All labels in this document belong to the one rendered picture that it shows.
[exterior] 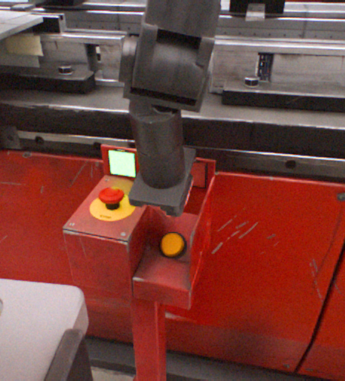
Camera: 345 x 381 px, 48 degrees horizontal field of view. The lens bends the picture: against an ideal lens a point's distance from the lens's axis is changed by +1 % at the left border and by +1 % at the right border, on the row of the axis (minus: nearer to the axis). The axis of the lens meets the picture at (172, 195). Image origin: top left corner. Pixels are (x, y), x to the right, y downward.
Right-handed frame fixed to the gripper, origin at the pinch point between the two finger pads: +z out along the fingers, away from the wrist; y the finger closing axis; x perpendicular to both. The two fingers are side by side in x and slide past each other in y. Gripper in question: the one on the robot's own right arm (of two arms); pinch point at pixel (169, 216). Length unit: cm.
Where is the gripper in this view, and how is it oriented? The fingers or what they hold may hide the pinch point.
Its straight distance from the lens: 56.2
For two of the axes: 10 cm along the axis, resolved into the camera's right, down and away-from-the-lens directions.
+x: -9.6, -1.5, 2.2
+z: 0.7, 6.5, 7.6
